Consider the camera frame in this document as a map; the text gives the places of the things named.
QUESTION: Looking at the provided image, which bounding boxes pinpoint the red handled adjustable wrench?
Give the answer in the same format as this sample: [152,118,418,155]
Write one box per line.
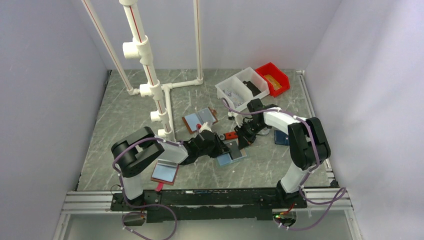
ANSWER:
[219,127,270,142]

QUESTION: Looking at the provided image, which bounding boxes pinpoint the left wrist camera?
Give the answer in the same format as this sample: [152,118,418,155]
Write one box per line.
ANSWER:
[196,122,213,133]

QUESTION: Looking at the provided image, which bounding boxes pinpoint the brown card holder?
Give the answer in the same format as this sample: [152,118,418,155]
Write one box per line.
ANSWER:
[181,107,219,134]

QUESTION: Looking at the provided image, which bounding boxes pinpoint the red card holder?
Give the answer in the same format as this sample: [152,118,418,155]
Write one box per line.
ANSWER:
[150,159,179,186]

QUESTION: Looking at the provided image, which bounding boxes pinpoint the black part in bin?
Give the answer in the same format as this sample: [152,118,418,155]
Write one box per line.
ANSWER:
[243,81,261,97]

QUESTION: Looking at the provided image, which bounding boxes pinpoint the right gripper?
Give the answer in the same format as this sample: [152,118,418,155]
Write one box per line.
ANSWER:
[233,120,268,151]

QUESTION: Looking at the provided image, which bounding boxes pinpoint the yellow item in red bin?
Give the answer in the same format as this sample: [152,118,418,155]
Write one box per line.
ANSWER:
[264,74,282,91]

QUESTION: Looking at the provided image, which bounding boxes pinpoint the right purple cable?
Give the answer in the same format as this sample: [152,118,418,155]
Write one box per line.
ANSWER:
[221,97,347,232]

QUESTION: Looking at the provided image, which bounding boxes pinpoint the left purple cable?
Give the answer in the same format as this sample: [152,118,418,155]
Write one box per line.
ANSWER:
[111,137,183,239]

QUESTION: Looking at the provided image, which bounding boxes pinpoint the grey credit card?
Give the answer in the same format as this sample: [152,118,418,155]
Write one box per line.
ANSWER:
[225,140,243,160]

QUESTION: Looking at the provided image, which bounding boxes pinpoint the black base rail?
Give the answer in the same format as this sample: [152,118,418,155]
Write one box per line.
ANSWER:
[110,187,307,223]

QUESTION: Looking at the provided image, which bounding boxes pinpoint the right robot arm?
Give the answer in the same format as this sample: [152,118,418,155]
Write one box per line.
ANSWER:
[234,98,331,208]

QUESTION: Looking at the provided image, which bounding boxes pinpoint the grey parts in bin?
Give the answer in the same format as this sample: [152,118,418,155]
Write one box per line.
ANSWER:
[223,88,244,108]

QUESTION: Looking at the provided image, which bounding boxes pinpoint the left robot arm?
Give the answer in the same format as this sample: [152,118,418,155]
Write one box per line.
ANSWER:
[111,126,230,210]

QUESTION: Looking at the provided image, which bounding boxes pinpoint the red plastic bin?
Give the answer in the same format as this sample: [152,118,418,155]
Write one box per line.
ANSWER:
[255,62,290,98]

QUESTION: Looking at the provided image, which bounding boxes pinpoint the white divided bin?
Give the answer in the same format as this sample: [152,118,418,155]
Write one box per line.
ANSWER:
[215,67,270,112]

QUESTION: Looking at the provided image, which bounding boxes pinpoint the purple cable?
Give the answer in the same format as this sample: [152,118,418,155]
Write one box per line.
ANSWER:
[111,137,183,239]
[221,97,347,232]

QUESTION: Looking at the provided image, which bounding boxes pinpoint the white pvc pipe frame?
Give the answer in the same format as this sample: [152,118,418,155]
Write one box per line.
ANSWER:
[82,0,204,141]

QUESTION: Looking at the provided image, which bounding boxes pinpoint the navy blue card holder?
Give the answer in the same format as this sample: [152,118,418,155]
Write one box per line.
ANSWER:
[274,130,290,146]

